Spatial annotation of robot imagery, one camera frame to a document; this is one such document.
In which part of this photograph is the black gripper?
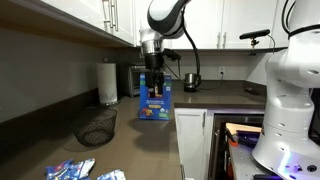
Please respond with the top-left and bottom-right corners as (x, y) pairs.
(144, 53), (166, 95)

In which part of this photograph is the blue and white sachet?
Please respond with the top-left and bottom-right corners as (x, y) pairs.
(78, 157), (96, 178)

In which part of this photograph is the silver toaster oven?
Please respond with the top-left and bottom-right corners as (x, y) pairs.
(127, 64), (148, 98)

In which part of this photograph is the blue snack carton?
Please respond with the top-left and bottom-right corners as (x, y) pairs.
(138, 72), (173, 121)

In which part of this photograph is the steel electric kettle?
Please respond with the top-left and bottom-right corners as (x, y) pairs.
(183, 72), (202, 94)

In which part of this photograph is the white paper towel roll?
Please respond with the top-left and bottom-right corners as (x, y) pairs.
(96, 62), (119, 105)

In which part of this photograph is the white lower cabinet door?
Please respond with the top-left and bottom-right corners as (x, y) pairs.
(174, 108), (208, 180)

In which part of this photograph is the white cabinet door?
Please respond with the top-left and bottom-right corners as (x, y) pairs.
(222, 0), (278, 51)
(174, 108), (208, 180)
(170, 0), (224, 51)

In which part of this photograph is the white upper cabinet door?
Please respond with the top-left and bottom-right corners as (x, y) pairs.
(170, 0), (224, 51)
(222, 0), (278, 51)

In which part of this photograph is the orange clamp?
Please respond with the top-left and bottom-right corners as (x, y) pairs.
(227, 131), (239, 148)

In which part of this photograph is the small black object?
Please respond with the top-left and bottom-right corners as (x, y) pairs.
(244, 86), (261, 96)

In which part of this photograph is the white upper cabinet row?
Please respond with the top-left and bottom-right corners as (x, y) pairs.
(9, 0), (137, 48)

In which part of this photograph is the light wooden board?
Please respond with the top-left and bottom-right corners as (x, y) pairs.
(225, 122), (263, 136)

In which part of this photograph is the dark blue object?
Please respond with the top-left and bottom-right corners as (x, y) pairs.
(236, 130), (261, 146)

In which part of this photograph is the perforated metal robot table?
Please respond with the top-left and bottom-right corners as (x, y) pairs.
(227, 143), (269, 180)

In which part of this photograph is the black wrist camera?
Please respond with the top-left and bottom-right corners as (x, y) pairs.
(162, 48), (182, 62)

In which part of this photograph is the black wire mesh basket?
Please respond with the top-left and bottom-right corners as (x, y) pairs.
(70, 106), (119, 148)

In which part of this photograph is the black camera on stand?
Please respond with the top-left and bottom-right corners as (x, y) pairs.
(238, 28), (272, 56)

